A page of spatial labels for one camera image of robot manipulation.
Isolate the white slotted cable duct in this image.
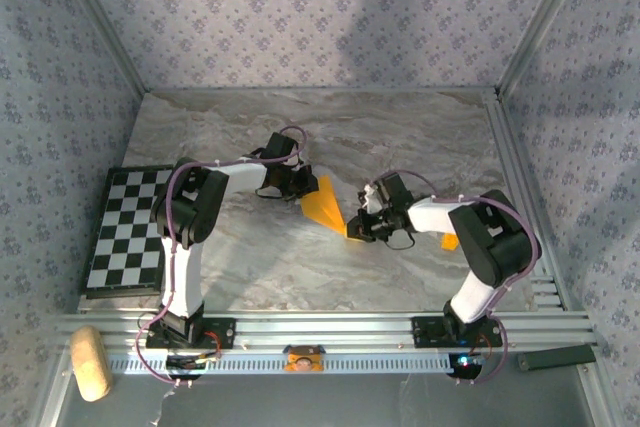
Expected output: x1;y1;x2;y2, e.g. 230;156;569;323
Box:
107;350;461;376

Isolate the aluminium front rail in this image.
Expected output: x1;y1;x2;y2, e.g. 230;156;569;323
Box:
54;311;599;349

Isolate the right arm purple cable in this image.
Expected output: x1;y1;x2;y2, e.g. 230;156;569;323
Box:
379;169;544;388

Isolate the orange paper sheet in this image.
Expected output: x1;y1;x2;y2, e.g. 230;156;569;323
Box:
301;175;349;238

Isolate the circuit board with red wires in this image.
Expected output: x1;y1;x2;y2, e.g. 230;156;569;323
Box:
164;354;222;374

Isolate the black white checkerboard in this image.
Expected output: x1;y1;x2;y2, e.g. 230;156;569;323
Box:
81;165;179;301

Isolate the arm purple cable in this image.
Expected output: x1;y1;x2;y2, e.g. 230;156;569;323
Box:
379;169;544;388
134;125;309;388

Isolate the circuit board with status light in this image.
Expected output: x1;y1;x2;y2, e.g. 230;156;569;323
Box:
448;352;487;379

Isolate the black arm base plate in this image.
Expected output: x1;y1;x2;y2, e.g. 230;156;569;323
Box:
411;315;504;349
145;317;237;350

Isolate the aluminium frame post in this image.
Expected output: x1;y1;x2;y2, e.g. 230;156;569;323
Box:
497;0;597;94
52;0;147;94

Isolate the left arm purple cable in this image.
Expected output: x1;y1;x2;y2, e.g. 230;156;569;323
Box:
134;125;309;388

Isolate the black bar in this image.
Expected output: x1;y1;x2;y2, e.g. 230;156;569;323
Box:
516;344;597;373

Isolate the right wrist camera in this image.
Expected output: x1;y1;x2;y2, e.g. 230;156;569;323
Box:
358;184;384;216

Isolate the aluminium side rail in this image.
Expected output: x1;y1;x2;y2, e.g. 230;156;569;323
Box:
482;91;566;311

